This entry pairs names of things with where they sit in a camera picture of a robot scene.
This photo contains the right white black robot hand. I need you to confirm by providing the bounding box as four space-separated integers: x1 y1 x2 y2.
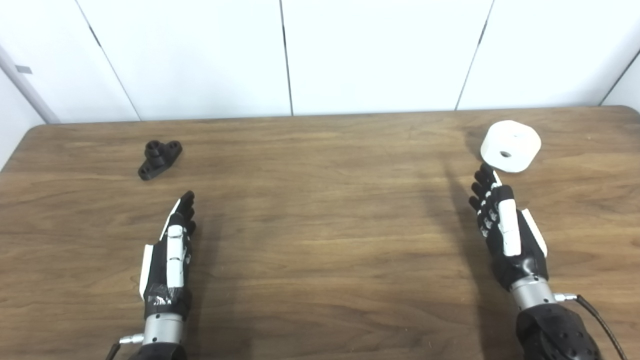
468 163 549 292

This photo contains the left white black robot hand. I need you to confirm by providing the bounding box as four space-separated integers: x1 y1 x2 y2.
139 190 197 321

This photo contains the round white piece with hole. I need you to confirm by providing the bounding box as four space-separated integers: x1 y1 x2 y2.
480 120 542 174

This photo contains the black flanged holder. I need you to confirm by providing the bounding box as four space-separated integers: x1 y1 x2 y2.
138 140 183 181

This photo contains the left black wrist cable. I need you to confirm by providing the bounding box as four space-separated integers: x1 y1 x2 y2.
105 334 146 360

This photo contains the grey wall corner strip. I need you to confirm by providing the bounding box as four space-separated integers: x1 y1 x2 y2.
0 45 61 124

